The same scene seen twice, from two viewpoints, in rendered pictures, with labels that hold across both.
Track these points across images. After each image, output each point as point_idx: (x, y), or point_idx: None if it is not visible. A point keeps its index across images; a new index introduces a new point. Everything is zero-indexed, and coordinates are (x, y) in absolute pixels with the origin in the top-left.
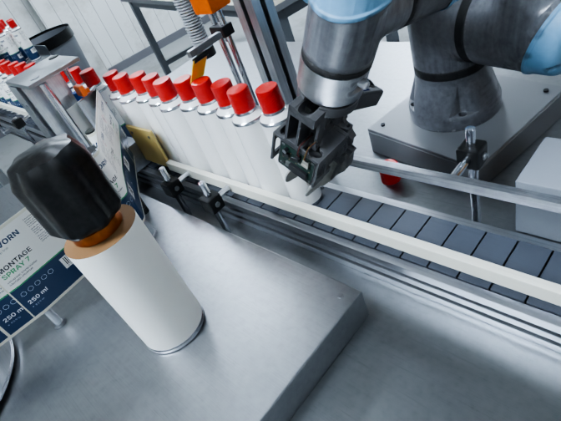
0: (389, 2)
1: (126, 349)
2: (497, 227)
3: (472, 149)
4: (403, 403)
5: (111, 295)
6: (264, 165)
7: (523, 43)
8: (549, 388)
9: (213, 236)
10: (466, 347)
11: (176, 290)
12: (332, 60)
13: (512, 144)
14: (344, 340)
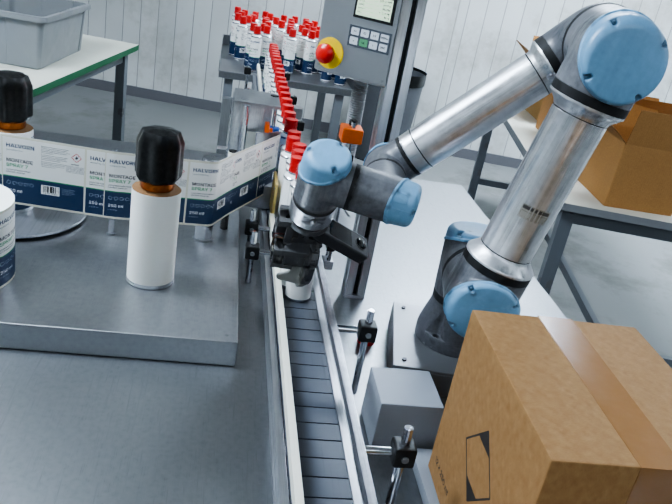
0: (322, 184)
1: (118, 267)
2: (357, 402)
3: (363, 324)
4: (183, 397)
5: (131, 221)
6: None
7: (446, 293)
8: (242, 448)
9: (228, 267)
10: (243, 411)
11: (162, 253)
12: (296, 194)
13: (439, 380)
14: (203, 358)
